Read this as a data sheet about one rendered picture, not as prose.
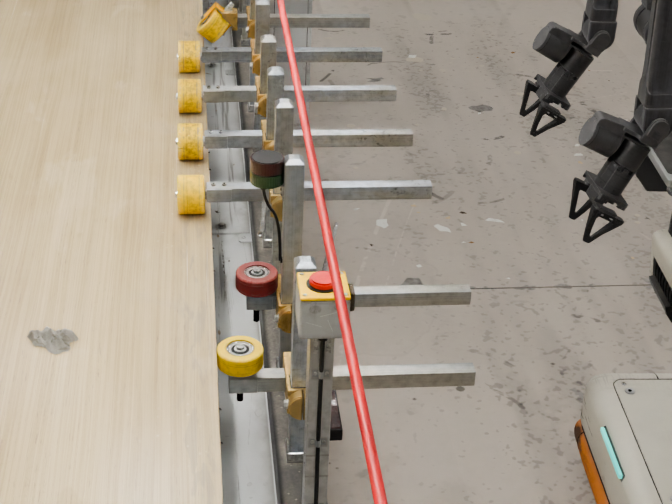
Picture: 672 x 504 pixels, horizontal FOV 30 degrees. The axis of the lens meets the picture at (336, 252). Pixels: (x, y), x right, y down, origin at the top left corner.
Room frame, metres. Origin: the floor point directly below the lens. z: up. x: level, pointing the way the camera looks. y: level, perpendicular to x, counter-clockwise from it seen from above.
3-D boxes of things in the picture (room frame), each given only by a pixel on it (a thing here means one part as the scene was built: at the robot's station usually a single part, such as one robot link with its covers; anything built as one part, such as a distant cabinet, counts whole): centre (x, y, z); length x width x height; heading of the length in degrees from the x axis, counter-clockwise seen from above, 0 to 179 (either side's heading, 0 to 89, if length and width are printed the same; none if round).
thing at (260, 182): (1.98, 0.13, 1.13); 0.06 x 0.06 x 0.02
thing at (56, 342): (1.77, 0.48, 0.91); 0.09 x 0.07 x 0.02; 65
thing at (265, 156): (1.98, 0.13, 1.06); 0.06 x 0.06 x 0.22; 7
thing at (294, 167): (1.99, 0.08, 0.93); 0.04 x 0.04 x 0.48; 7
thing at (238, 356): (1.77, 0.16, 0.85); 0.08 x 0.08 x 0.11
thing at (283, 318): (2.01, 0.09, 0.85); 0.14 x 0.06 x 0.05; 7
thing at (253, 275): (2.02, 0.15, 0.85); 0.08 x 0.08 x 0.11
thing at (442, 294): (2.05, -0.05, 0.84); 0.43 x 0.03 x 0.04; 97
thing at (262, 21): (2.98, 0.21, 0.87); 0.04 x 0.04 x 0.48; 7
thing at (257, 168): (1.98, 0.13, 1.16); 0.06 x 0.06 x 0.02
